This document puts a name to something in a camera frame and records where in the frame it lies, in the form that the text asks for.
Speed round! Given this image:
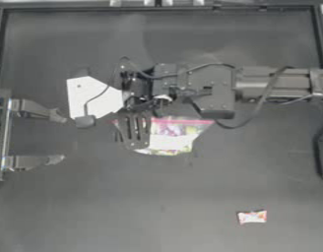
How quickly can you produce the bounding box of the clear bag with pink zip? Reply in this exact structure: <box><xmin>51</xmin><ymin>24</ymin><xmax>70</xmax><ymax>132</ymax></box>
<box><xmin>111</xmin><ymin>115</ymin><xmax>216</xmax><ymax>157</ymax></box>

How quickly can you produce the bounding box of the black camera cable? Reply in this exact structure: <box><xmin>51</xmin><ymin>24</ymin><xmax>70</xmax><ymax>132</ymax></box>
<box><xmin>82</xmin><ymin>56</ymin><xmax>179</xmax><ymax>119</ymax></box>

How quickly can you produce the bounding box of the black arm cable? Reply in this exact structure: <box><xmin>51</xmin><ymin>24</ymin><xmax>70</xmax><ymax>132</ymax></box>
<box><xmin>213</xmin><ymin>65</ymin><xmax>297</xmax><ymax>130</ymax></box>

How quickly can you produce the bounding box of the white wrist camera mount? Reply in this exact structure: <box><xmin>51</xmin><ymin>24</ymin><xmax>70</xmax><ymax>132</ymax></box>
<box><xmin>66</xmin><ymin>75</ymin><xmax>125</xmax><ymax>120</ymax></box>

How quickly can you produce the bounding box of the black table frame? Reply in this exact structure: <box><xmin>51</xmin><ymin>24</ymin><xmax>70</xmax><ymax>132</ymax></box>
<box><xmin>0</xmin><ymin>0</ymin><xmax>323</xmax><ymax>188</ymax></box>

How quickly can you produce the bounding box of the red and white candy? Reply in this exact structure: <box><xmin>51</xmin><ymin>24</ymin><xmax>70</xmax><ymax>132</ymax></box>
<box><xmin>237</xmin><ymin>209</ymin><xmax>269</xmax><ymax>225</ymax></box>

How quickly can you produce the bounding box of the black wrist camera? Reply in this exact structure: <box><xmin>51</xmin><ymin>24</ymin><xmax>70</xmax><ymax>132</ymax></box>
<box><xmin>74</xmin><ymin>114</ymin><xmax>98</xmax><ymax>129</ymax></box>

